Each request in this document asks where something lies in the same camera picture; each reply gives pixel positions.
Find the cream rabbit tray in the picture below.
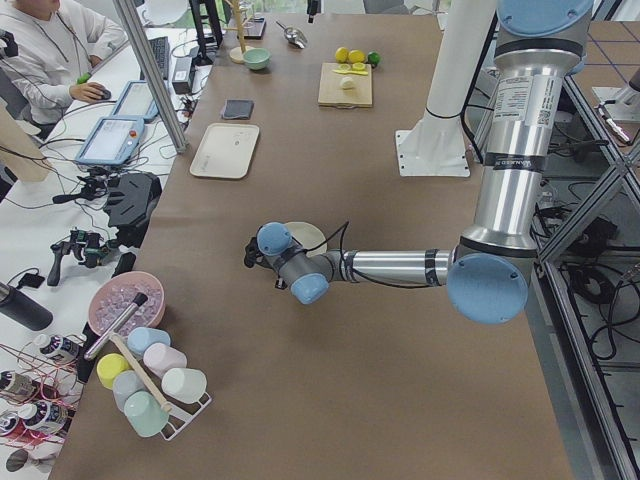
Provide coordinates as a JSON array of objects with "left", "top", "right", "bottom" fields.
[{"left": 189, "top": 123, "right": 260, "bottom": 180}]

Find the yellow plastic knife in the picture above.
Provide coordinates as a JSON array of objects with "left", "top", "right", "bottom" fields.
[{"left": 332, "top": 69, "right": 369, "bottom": 76}]

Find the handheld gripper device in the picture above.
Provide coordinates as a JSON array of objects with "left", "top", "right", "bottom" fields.
[{"left": 46, "top": 228, "right": 119, "bottom": 286}]

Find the black metal stand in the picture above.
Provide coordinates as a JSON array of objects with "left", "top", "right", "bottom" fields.
[{"left": 103, "top": 172, "right": 162, "bottom": 247}]

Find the white wire cup rack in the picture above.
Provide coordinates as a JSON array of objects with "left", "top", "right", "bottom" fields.
[{"left": 160, "top": 392, "right": 214, "bottom": 441}]

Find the grey folded cloth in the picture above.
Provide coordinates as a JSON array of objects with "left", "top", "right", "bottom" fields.
[{"left": 221, "top": 99, "right": 254, "bottom": 120}]

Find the wooden cutting board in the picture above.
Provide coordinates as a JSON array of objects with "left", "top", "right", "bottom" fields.
[{"left": 318, "top": 62, "right": 373, "bottom": 107}]

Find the whole lemon near lime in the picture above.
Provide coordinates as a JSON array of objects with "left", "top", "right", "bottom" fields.
[{"left": 347, "top": 49, "right": 367, "bottom": 64}]

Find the pink bowl with ice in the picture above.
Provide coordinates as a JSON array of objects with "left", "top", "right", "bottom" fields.
[{"left": 88, "top": 271, "right": 165, "bottom": 336}]

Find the grey cup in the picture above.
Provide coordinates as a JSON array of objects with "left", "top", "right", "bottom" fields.
[{"left": 112, "top": 370, "right": 147, "bottom": 412}]

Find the pink lilac cup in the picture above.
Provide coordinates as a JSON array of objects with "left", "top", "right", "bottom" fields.
[{"left": 143, "top": 342, "right": 187, "bottom": 378}]

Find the wooden mug tree stand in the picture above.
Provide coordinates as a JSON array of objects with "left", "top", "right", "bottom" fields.
[{"left": 224, "top": 0, "right": 253, "bottom": 64}]

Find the whole lemon far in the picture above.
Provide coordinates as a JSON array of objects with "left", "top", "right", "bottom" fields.
[{"left": 334, "top": 47, "right": 349, "bottom": 63}]

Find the cream round plate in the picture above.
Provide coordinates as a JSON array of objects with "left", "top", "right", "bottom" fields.
[{"left": 285, "top": 221, "right": 327, "bottom": 257}]

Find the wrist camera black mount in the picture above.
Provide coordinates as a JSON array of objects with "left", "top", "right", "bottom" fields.
[{"left": 244, "top": 236, "right": 269, "bottom": 268}]

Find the green lime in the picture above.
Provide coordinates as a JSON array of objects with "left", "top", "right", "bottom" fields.
[{"left": 367, "top": 51, "right": 381, "bottom": 68}]

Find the black thermos bottle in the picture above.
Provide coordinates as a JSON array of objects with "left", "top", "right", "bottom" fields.
[{"left": 1, "top": 283, "right": 53, "bottom": 331}]

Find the blue cup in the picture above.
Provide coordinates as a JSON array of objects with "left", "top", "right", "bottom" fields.
[{"left": 127, "top": 327, "right": 171, "bottom": 357}]

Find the blue teach pendant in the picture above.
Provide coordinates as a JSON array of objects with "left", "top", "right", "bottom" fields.
[
  {"left": 111, "top": 80, "right": 159, "bottom": 122},
  {"left": 75, "top": 115, "right": 145, "bottom": 166}
]

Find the seated person white hoodie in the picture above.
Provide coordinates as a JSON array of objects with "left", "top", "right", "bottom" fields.
[{"left": 1, "top": 1, "right": 127, "bottom": 125}]

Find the near blue teach pendant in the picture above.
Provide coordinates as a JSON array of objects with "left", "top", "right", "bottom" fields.
[{"left": 75, "top": 115, "right": 145, "bottom": 166}]

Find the mint cup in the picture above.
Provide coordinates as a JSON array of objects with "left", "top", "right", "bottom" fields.
[{"left": 124, "top": 391, "right": 169, "bottom": 438}]

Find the white steamed bun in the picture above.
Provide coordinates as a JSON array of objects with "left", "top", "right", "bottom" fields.
[{"left": 339, "top": 76, "right": 356, "bottom": 91}]

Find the metal scoop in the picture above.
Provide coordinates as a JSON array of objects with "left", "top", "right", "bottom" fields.
[{"left": 276, "top": 21, "right": 308, "bottom": 49}]

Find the far blue teach pendant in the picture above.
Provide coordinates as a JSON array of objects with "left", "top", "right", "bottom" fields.
[{"left": 111, "top": 80, "right": 159, "bottom": 122}]

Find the aluminium frame post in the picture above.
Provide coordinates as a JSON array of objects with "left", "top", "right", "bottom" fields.
[{"left": 113, "top": 0, "right": 188, "bottom": 154}]

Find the mint green bowl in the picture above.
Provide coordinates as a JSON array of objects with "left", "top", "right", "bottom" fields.
[{"left": 243, "top": 48, "right": 271, "bottom": 71}]

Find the metal black-tipped muddler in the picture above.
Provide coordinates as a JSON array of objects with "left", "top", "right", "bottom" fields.
[{"left": 83, "top": 292, "right": 148, "bottom": 361}]

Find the black keyboard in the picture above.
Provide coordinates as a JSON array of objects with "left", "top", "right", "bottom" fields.
[{"left": 148, "top": 36, "right": 171, "bottom": 80}]

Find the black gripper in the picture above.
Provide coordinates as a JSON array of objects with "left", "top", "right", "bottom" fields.
[{"left": 273, "top": 266, "right": 288, "bottom": 290}]

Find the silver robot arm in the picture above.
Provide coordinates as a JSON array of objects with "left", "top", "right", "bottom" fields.
[{"left": 245, "top": 1, "right": 593, "bottom": 324}]

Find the yellow cup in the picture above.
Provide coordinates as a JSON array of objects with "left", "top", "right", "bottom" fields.
[{"left": 96, "top": 353, "right": 131, "bottom": 390}]

